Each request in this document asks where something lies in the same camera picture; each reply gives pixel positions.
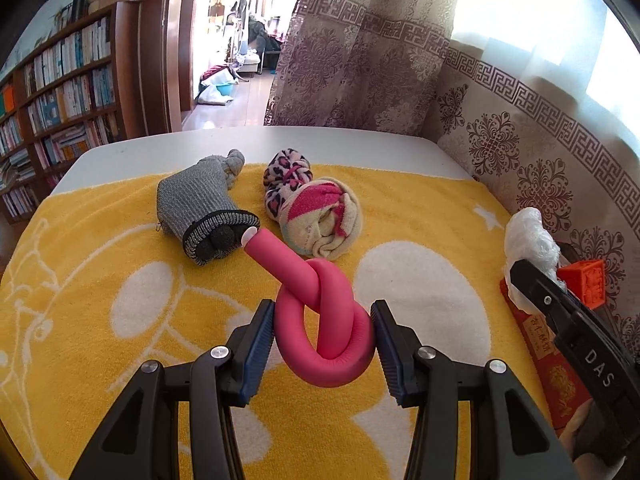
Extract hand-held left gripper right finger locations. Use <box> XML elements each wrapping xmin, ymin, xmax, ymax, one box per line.
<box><xmin>370</xmin><ymin>300</ymin><xmax>573</xmax><ymax>480</ymax></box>

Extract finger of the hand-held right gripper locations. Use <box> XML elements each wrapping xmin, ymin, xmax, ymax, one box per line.
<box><xmin>509</xmin><ymin>259</ymin><xmax>586</xmax><ymax>331</ymax></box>

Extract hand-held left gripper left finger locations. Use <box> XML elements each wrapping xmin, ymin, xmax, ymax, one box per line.
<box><xmin>67</xmin><ymin>300</ymin><xmax>277</xmax><ymax>480</ymax></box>

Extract orange cube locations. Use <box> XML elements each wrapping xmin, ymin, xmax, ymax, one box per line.
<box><xmin>556</xmin><ymin>259</ymin><xmax>607</xmax><ymax>309</ymax></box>

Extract white plastic bag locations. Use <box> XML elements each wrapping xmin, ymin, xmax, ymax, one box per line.
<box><xmin>504</xmin><ymin>207</ymin><xmax>568</xmax><ymax>311</ymax></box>

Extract red box with white inside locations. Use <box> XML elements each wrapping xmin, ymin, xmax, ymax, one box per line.
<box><xmin>499</xmin><ymin>242</ymin><xmax>640</xmax><ymax>441</ymax></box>

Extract pink foam hair curler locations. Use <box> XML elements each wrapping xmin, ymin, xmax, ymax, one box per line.
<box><xmin>243</xmin><ymin>230</ymin><xmax>376</xmax><ymax>387</ymax></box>

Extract grey sock with dark cuff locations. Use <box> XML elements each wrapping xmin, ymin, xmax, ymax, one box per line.
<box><xmin>156</xmin><ymin>149</ymin><xmax>261</xmax><ymax>267</ymax></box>

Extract person's right hand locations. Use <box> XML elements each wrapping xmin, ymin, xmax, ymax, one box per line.
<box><xmin>559</xmin><ymin>400</ymin><xmax>596</xmax><ymax>461</ymax></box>

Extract leopard print pink cream sock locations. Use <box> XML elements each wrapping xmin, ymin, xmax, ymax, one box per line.
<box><xmin>263</xmin><ymin>148</ymin><xmax>362</xmax><ymax>262</ymax></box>

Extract white curtain with purple pattern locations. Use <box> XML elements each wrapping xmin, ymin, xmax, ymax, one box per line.
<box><xmin>420</xmin><ymin>0</ymin><xmax>640</xmax><ymax>341</ymax></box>

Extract yellow white towel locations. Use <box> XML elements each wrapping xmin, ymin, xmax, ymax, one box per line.
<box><xmin>0</xmin><ymin>162</ymin><xmax>561</xmax><ymax>480</ymax></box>

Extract white sack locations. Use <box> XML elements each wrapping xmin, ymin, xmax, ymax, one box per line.
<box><xmin>196</xmin><ymin>87</ymin><xmax>232</xmax><ymax>107</ymax></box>

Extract sheer purple patterned curtain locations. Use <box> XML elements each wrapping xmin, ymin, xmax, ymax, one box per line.
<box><xmin>262</xmin><ymin>0</ymin><xmax>468</xmax><ymax>137</ymax></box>

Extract brown wooden bookshelf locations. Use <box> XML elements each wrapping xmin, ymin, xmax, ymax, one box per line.
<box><xmin>0</xmin><ymin>2</ymin><xmax>146</xmax><ymax>226</ymax></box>

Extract rows of books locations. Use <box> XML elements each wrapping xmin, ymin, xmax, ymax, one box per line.
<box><xmin>0</xmin><ymin>15</ymin><xmax>123</xmax><ymax>211</ymax></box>

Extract tan cardboard box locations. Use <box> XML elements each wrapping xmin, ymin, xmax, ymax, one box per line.
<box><xmin>87</xmin><ymin>0</ymin><xmax>147</xmax><ymax>12</ymax></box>

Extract brown wooden door frame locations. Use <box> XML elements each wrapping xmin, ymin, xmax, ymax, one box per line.
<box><xmin>137</xmin><ymin>0</ymin><xmax>201</xmax><ymax>136</ymax></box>

